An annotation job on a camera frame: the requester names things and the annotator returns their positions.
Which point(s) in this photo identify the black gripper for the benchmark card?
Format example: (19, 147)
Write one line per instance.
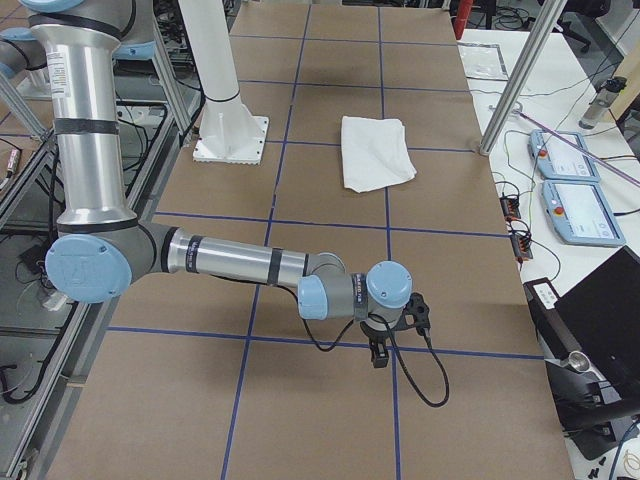
(374, 333)

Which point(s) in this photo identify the white printed t-shirt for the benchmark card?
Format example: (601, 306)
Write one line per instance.
(374, 154)

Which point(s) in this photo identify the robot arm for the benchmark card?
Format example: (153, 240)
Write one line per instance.
(104, 245)

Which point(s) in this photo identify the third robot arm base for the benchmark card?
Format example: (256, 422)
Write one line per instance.
(23, 58)

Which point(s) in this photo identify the orange terminal connector block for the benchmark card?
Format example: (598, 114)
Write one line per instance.
(510, 206)

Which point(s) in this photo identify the black laptop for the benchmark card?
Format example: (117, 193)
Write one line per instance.
(602, 312)

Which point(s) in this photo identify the near blue teach pendant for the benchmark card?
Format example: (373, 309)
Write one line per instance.
(580, 214)

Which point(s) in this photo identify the blue teach pendant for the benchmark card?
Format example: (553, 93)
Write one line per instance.
(580, 214)
(555, 159)

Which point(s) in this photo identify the far blue teach pendant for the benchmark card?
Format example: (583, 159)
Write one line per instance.
(555, 159)

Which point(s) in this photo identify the clear plastic document sleeve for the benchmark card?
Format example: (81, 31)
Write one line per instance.
(483, 61)

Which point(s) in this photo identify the white power strip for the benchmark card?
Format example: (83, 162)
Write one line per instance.
(54, 301)

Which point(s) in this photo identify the grey water bottle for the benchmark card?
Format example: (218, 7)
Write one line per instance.
(607, 92)

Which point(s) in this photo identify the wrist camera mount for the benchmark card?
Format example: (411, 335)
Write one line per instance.
(416, 315)

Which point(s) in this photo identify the white camera mast pillar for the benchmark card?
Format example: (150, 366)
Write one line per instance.
(228, 132)

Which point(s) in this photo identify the aluminium frame post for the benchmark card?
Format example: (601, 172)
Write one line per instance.
(537, 38)

